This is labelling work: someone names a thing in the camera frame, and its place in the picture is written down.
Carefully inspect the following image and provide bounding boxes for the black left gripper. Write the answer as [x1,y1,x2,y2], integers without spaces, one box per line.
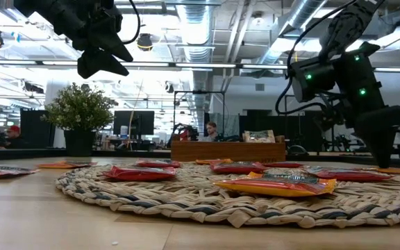
[52,0,134,80]

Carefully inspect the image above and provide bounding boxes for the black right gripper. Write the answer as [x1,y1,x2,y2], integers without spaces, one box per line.
[336,42,400,169]

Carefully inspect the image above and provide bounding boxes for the orange peach tea sachet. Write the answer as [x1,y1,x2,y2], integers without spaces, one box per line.
[37,160,99,169]
[373,166,400,175]
[195,158,234,165]
[0,165,40,180]
[213,172,337,198]

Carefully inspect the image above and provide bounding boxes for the red strawberry tea sachet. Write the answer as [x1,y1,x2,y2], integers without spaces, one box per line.
[302,165,394,183]
[102,165,177,183]
[135,158,182,169]
[264,161,305,169]
[209,161,269,175]

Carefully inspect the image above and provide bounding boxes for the beige apple tea sachet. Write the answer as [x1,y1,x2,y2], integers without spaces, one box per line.
[243,130,276,144]

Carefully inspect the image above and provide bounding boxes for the potted green plant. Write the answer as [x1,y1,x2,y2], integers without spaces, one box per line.
[41,82,117,157]

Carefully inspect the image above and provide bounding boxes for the black computer monitor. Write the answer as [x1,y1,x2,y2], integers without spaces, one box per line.
[112,110,156,136]

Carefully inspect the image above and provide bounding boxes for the long ceiling light strip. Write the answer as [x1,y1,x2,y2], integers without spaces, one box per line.
[0,59,400,74]

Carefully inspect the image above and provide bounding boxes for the black standing panel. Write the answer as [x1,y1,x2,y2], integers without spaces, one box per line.
[19,108,56,149]

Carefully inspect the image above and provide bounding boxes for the black room partition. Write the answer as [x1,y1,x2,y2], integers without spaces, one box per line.
[238,109,326,153]

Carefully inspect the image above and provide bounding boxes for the person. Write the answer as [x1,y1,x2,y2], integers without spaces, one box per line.
[0,124,29,149]
[202,121,224,142]

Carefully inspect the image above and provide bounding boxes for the wooden compartment box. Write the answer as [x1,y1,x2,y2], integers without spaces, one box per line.
[170,135,287,163]

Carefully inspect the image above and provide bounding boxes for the round woven placemat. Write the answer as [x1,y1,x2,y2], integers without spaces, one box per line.
[54,161,400,229]

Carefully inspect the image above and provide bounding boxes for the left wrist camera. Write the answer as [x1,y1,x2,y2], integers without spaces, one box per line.
[92,3,124,35]

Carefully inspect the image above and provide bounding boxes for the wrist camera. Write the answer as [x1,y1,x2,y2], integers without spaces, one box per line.
[92,3,124,35]
[290,57,340,103]

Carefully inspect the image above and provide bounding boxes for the black arched bracket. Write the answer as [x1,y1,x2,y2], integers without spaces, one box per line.
[286,144,309,156]

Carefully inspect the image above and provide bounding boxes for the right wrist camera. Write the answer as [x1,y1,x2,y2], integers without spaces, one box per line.
[290,57,340,103]

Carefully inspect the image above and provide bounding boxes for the silver ventilation duct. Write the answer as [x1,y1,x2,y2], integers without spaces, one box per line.
[255,0,329,67]
[177,0,218,135]

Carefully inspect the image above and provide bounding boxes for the black aluminium table frame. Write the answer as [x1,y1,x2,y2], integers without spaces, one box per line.
[0,148,400,167]

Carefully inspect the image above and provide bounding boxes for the black metal frame stand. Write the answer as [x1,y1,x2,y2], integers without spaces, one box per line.
[173,90,226,138]

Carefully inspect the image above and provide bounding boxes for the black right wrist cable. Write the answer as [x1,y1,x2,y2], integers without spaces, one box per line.
[275,0,359,115]

